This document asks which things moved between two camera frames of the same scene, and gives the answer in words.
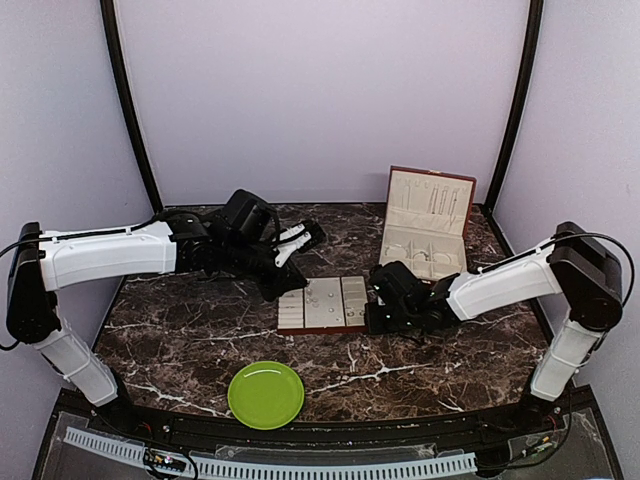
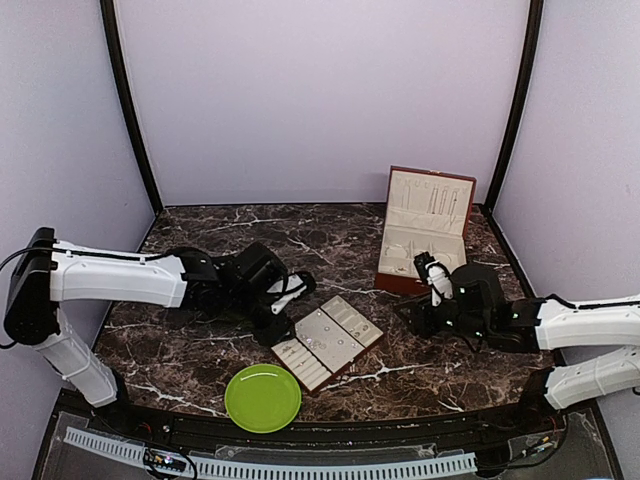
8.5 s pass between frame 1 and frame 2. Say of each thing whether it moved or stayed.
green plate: stayed
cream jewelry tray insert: moved
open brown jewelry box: stayed
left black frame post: stayed
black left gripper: moved
